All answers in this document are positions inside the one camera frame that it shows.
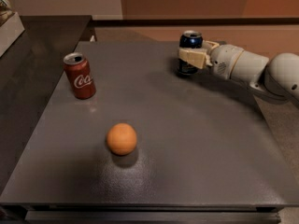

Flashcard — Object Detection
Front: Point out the red coca-cola can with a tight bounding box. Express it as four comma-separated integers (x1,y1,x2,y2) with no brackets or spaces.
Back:
64,52,96,100

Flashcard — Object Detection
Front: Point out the white box on counter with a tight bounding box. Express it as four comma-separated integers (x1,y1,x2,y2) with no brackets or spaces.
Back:
0,0,24,57

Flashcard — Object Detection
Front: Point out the blue pepsi can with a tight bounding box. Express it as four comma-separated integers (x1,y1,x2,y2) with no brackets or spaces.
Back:
178,30,203,76

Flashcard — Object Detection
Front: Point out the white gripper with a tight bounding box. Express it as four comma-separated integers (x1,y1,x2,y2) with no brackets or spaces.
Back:
178,40,244,79

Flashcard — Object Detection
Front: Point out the dark side counter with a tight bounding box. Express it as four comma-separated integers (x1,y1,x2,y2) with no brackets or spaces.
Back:
0,15,91,193

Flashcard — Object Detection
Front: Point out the orange fruit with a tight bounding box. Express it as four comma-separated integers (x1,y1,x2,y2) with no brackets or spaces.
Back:
107,123,137,156

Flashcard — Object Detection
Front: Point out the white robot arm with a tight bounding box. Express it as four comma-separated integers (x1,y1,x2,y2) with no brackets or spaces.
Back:
178,41,299,106

